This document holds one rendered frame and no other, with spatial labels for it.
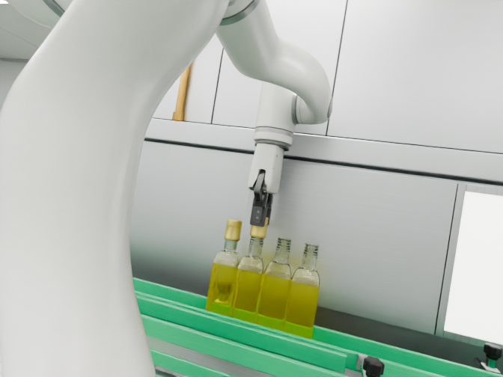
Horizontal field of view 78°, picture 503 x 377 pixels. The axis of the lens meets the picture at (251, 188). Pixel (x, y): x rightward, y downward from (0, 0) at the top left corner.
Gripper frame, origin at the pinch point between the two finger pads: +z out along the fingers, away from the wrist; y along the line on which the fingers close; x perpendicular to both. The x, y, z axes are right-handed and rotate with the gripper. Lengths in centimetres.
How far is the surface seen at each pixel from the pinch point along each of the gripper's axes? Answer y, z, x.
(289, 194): -12.3, -5.6, 3.4
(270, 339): 6.0, 22.5, 7.1
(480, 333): -13, 17, 48
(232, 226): 1.3, 3.2, -5.6
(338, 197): -12.4, -6.7, 15.3
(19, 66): -305, -145, -507
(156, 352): 13.5, 27.2, -12.2
